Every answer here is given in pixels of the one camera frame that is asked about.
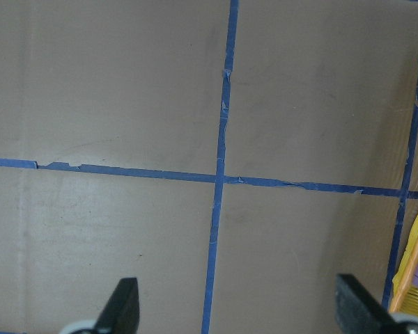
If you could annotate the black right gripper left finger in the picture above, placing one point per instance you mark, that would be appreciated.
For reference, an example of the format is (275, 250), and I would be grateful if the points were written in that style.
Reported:
(119, 316)

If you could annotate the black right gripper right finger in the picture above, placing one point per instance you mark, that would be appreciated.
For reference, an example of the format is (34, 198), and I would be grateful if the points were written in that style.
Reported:
(356, 311)

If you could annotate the yellow plastic basket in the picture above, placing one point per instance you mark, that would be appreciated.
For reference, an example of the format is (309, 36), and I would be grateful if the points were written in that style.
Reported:
(405, 282)

